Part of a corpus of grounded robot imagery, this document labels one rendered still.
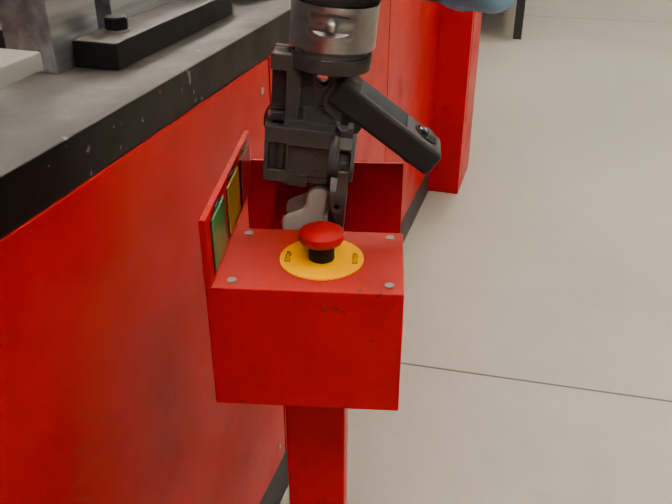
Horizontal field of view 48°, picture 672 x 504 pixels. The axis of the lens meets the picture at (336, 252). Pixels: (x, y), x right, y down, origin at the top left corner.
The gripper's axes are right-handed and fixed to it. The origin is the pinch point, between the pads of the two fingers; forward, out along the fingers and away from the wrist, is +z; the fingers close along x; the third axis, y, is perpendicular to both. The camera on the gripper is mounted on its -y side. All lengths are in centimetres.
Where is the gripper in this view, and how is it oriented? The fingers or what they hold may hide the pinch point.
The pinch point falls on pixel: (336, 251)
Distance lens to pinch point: 75.0
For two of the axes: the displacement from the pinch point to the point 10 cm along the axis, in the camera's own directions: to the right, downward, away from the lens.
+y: -9.9, -1.1, 0.2
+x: -0.7, 4.9, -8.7
